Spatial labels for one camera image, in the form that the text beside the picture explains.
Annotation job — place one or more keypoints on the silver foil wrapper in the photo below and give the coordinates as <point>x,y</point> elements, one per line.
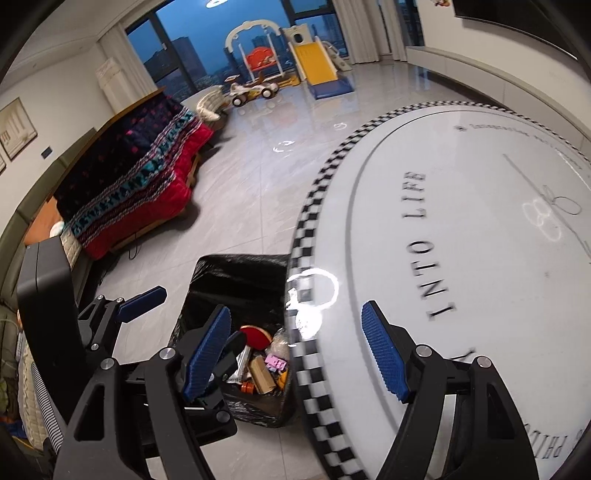
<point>240,367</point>

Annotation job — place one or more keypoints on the pink toy block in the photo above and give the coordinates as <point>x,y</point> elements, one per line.
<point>276,362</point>

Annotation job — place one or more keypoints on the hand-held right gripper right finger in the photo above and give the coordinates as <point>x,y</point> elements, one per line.
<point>384,355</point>

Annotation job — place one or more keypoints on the white plush toy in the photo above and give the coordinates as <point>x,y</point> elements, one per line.
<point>56,229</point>

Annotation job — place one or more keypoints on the white low wall cabinet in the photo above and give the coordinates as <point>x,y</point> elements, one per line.
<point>485,78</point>

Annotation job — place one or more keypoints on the wooden low table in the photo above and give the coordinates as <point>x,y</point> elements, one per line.
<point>152,227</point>

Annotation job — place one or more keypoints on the white round checkered-rim table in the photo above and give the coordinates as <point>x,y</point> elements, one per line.
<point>461,230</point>

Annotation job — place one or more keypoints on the white ride-on toy car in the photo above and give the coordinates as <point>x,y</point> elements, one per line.
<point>251,92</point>

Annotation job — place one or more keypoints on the wall-mounted television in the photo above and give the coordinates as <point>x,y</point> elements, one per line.
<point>521,18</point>

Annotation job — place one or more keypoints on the orange cushion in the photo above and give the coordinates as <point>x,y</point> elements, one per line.
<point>44,226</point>

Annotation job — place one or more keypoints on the red table tennis paddle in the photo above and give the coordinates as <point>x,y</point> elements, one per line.
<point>256,336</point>

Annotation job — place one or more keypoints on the trash bin with black bag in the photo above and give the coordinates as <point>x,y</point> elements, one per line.
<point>231,286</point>

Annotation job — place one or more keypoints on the white covered standing air conditioner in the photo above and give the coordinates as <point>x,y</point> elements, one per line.
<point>113,83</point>

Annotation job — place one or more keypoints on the cartoon wall sticker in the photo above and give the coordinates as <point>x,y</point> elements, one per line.
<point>443,2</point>

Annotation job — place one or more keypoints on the yellow children's slide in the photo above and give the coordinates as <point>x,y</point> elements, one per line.
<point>316,62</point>

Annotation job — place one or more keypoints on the black wall switch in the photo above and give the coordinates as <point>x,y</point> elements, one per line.
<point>46,153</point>

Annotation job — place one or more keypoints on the orange bottle cap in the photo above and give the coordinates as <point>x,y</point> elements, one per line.
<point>249,388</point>

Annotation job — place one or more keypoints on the clear plastic wrapper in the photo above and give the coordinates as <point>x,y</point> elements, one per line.
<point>280,341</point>

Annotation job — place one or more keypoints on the small framed wall picture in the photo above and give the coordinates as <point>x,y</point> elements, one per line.
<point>18,127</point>

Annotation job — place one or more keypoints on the brown cardboard piece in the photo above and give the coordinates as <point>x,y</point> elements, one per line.
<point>263,376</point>

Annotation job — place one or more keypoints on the white and red toddler swing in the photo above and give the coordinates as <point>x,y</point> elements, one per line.
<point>261,57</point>

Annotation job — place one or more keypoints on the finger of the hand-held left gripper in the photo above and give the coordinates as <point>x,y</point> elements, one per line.
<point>143,300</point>
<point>232,353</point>

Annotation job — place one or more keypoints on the red and black printed blanket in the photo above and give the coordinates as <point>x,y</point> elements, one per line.
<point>134,175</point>

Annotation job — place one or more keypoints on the white pet bed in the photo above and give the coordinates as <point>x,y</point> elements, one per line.
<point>211,105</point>

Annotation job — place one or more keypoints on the black framed window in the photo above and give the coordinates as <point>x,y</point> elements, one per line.
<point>194,46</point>

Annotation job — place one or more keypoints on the white curtain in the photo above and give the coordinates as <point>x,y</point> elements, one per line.
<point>362,32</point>
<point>138,64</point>

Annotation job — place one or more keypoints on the green sofa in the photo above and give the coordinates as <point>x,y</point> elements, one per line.
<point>37,203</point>

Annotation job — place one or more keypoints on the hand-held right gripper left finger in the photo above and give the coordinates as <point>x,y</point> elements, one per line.
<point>205,355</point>

